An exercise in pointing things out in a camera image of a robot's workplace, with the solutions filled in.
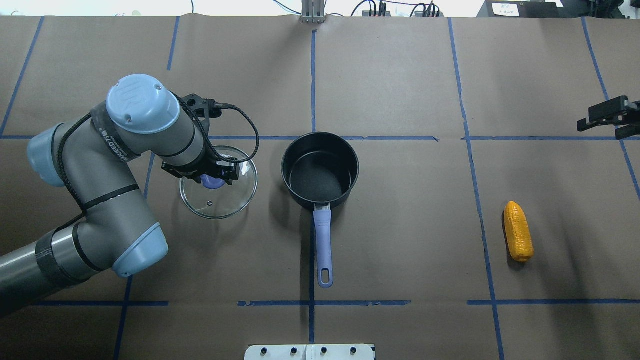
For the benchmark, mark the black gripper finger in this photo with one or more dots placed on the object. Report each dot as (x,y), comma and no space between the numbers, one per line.
(625,132)
(617,112)

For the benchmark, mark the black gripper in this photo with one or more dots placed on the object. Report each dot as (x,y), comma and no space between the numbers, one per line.
(223,169)

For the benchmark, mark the glass pot lid blue knob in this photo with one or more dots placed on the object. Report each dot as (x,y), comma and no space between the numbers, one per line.
(212,198)

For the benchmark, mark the yellow toy corn cob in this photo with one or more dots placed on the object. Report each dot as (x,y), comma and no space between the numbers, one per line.
(517,233)

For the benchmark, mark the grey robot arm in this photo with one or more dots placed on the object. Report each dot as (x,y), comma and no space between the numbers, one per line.
(116,229)

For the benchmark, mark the dark blue saucepan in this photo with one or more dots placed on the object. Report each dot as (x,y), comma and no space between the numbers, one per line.
(320,169)

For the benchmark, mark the black box white label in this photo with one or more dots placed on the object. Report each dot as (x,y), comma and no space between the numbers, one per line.
(519,9)

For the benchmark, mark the upper orange connector module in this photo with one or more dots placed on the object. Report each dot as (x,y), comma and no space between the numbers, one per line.
(376,9)

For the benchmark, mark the orange connector module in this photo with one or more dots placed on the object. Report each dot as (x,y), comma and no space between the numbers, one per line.
(423,10)
(376,9)

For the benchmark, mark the lower orange connector module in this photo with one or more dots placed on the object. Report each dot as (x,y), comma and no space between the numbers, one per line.
(423,10)

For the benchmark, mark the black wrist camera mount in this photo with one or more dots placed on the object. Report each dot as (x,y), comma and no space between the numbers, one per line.
(204,109)

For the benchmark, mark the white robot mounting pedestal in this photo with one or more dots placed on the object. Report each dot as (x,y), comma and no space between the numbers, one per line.
(343,351)

